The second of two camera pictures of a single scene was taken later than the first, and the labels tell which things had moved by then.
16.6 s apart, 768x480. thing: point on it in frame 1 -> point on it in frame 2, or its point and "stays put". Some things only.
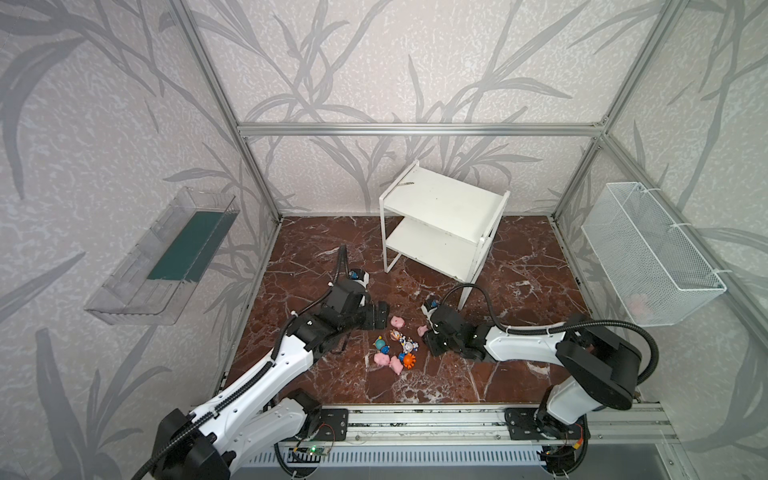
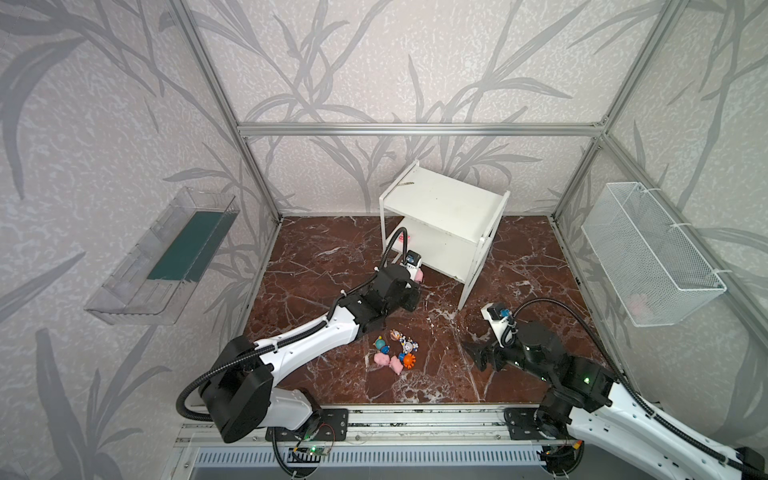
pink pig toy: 381,359 stays put
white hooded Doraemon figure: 409,345 stays put
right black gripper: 435,336 -> 495,351
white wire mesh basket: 659,271 stays put
